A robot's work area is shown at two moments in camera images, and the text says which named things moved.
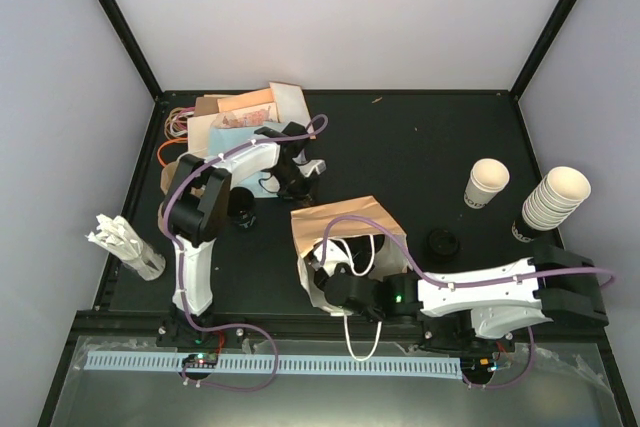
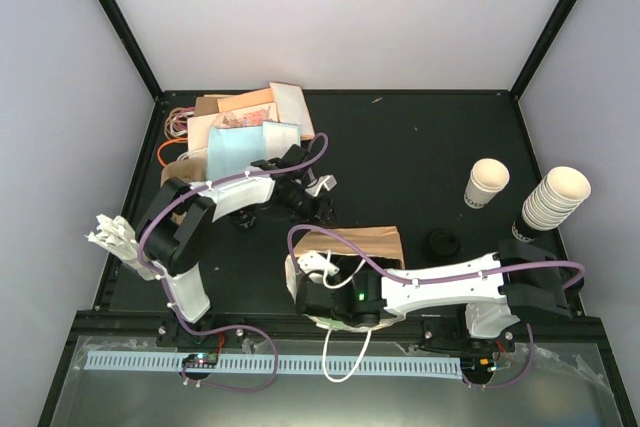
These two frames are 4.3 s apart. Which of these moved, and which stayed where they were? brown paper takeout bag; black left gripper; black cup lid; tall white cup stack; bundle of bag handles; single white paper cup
Moved: black left gripper; brown paper takeout bag
Stayed: single white paper cup; bundle of bag handles; black cup lid; tall white cup stack
